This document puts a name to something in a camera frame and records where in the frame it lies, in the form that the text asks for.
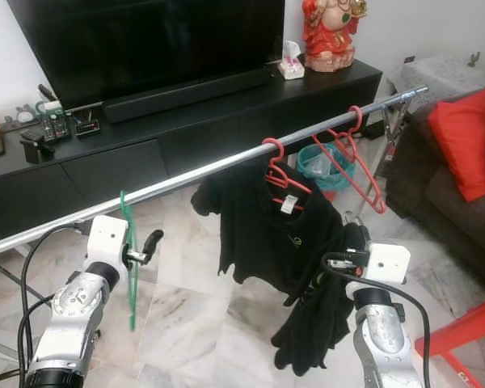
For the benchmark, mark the red square cushion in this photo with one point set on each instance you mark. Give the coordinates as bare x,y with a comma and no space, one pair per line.
469,137

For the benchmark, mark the dark grey fabric sofa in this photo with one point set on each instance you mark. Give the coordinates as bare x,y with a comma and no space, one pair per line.
444,210

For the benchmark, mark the small grey figurine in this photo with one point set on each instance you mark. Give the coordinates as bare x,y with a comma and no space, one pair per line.
26,115

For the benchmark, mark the red plastic hanger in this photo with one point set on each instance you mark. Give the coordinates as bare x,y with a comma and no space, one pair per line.
352,166
276,174

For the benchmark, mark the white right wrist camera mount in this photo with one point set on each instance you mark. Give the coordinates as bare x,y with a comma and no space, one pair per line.
386,263

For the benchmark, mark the black buttoned garment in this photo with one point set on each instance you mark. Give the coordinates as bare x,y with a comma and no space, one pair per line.
315,323

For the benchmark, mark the red plastic stool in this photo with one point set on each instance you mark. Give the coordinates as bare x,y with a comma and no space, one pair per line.
461,327

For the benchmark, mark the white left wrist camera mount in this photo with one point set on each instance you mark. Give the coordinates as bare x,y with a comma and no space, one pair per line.
107,238

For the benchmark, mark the black shirt green print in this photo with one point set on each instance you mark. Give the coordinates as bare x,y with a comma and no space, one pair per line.
250,226

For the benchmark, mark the black flat television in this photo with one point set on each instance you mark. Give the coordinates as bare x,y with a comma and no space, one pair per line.
145,40

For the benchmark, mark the silver metal clothes rack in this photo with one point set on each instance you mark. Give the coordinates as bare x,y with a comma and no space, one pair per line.
226,166

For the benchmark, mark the black television console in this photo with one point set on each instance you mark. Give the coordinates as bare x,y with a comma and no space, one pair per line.
186,137

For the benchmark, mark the green mug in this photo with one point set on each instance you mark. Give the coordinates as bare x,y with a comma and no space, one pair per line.
50,107

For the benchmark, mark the black soundbar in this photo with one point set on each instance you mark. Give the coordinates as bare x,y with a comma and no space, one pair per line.
186,95

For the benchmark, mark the red elephant god statue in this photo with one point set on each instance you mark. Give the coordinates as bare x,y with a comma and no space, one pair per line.
331,32

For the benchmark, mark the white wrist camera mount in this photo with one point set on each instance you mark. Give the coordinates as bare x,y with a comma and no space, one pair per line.
386,263
107,238

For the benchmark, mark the side table lace cloth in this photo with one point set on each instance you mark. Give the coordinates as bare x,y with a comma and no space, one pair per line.
432,77

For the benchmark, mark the green plastic hanger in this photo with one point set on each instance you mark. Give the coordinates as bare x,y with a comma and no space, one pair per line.
132,283

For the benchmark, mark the red bin teal bag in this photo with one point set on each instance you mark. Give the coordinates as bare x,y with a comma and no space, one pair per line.
327,174

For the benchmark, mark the black clip stand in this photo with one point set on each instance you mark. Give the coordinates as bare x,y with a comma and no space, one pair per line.
87,127

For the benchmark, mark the white tissue box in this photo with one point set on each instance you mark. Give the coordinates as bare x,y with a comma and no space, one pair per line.
292,66

